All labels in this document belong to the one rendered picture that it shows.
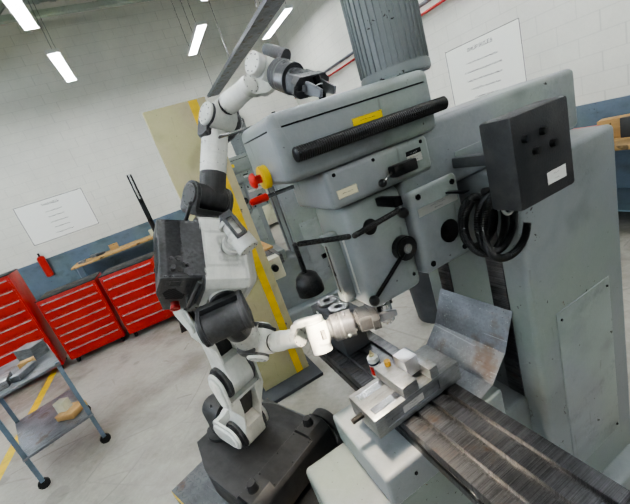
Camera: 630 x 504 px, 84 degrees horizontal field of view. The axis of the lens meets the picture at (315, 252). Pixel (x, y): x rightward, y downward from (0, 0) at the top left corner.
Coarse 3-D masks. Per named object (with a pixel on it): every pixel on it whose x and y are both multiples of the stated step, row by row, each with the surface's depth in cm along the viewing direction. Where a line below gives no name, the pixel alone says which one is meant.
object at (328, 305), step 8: (328, 296) 161; (320, 304) 156; (328, 304) 154; (336, 304) 151; (344, 304) 149; (352, 304) 150; (320, 312) 154; (328, 312) 150; (336, 312) 145; (352, 312) 146; (360, 336) 149; (336, 344) 153; (344, 344) 146; (352, 344) 148; (360, 344) 150; (344, 352) 149; (352, 352) 148
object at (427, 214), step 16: (448, 176) 101; (416, 192) 97; (432, 192) 99; (416, 208) 98; (432, 208) 100; (448, 208) 103; (416, 224) 99; (432, 224) 101; (448, 224) 103; (416, 240) 101; (432, 240) 102; (448, 240) 104; (416, 256) 104; (432, 256) 103; (448, 256) 106
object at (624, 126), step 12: (600, 120) 359; (612, 120) 348; (624, 120) 338; (624, 132) 342; (624, 144) 322; (624, 192) 383; (624, 204) 357; (144, 240) 817; (108, 252) 819; (84, 264) 773
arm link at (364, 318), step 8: (344, 312) 112; (360, 312) 113; (368, 312) 111; (376, 312) 109; (344, 320) 110; (352, 320) 109; (360, 320) 109; (368, 320) 109; (376, 320) 108; (344, 328) 109; (352, 328) 109; (360, 328) 111; (368, 328) 110; (376, 328) 109; (352, 336) 112
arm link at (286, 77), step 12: (288, 60) 97; (276, 72) 97; (288, 72) 95; (300, 72) 96; (312, 72) 95; (324, 72) 96; (276, 84) 99; (288, 84) 95; (300, 84) 92; (300, 96) 94
